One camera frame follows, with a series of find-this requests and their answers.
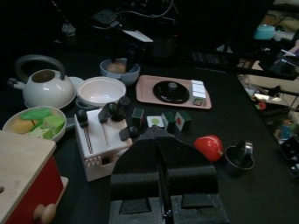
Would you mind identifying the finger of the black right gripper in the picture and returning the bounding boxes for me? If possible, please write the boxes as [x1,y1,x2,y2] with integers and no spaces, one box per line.
[110,43,119,64]
[126,47,139,72]

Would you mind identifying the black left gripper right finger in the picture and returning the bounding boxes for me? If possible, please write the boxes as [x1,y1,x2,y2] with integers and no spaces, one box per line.
[157,127,231,224]

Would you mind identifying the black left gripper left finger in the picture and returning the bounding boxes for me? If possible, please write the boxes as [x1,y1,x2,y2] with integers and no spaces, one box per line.
[108,126,167,224]

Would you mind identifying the brown toy egg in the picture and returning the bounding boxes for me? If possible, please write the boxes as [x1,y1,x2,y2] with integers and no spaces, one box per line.
[107,60,128,74]

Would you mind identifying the red toy pepper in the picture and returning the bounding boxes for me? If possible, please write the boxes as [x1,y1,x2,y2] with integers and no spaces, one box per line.
[193,134,225,163]

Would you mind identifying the pink tray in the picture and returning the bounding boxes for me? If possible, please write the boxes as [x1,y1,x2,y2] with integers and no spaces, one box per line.
[135,74,214,110]

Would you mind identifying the white knife block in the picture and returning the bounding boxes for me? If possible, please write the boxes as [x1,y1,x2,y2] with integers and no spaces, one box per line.
[74,108,144,182]

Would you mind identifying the white bowl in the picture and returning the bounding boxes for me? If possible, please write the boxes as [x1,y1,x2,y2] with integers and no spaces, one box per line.
[76,76,127,109]

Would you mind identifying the small black cup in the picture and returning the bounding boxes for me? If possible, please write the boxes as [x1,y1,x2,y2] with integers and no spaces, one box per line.
[223,139,257,177]

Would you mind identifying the pale round plate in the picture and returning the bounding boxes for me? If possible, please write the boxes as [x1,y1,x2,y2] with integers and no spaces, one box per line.
[70,76,86,92]

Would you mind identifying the black round lid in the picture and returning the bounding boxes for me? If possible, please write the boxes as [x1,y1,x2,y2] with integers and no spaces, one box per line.
[153,80,191,105]

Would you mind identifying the grey-green pot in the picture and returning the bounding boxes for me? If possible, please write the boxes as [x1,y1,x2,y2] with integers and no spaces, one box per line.
[74,96,99,112]

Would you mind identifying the dark green domino block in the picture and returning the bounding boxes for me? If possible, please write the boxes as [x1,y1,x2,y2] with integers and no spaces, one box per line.
[131,107,146,130]
[162,111,177,132]

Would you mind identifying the green domino red dot face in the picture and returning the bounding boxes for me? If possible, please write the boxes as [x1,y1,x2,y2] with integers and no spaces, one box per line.
[174,109,193,132]

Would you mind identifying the white text label sticker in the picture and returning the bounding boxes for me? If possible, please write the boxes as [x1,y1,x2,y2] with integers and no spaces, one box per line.
[191,51,231,67]

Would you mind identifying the white block coloured print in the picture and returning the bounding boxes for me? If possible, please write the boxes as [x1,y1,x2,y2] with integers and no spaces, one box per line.
[191,97,209,107]

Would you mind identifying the light green toy cube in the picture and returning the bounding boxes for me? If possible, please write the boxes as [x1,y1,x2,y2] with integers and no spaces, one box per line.
[42,115,67,136]

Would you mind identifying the bright green toy vegetable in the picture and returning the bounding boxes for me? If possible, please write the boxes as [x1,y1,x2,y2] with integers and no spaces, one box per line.
[20,108,52,121]

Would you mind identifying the wooden shape sorter box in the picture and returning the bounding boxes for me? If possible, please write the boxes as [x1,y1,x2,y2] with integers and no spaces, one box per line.
[0,129,71,224]

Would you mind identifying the yellow toy vegetable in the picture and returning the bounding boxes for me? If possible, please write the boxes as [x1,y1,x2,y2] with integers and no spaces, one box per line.
[11,118,36,135]

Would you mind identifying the teal container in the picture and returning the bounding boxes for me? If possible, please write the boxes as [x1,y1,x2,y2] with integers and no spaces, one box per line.
[253,24,277,41]

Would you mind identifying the cream pan with vegetables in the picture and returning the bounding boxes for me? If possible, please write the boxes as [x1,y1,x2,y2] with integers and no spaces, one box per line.
[2,105,79,144]

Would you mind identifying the blue two-handled bowl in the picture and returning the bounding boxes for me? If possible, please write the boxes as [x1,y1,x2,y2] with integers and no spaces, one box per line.
[99,57,142,87]

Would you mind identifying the grey frame clamp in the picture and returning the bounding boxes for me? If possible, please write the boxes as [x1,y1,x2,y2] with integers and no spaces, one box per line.
[60,22,78,38]

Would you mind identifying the white kettle black handle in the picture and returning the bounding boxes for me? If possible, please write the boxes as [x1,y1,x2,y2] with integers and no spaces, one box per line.
[6,54,78,109]

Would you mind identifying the thin diagonal cord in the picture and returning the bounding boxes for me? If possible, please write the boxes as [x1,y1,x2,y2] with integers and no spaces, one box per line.
[50,0,67,19]

